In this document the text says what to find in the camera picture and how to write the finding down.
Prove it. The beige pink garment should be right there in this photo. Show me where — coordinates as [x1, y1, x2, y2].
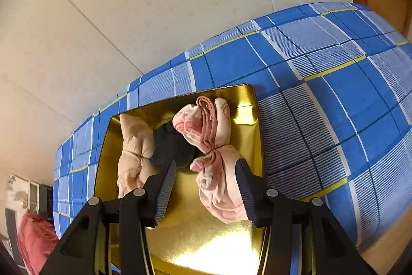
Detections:
[117, 113, 159, 198]

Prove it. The black sock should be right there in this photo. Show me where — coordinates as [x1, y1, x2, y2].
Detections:
[149, 121, 202, 169]

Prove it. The white shelf unit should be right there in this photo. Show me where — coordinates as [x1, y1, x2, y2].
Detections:
[5, 174, 53, 272]

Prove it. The red satin cushion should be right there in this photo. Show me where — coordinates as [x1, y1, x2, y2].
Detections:
[18, 210, 59, 274]

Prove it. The gold lined brown box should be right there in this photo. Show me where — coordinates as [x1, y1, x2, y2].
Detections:
[93, 82, 266, 275]

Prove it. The pink patterned cloth bundle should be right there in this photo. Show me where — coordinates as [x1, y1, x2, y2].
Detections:
[173, 96, 247, 223]

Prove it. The blue plaid mattress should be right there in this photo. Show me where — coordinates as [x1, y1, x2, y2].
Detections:
[53, 2, 411, 250]

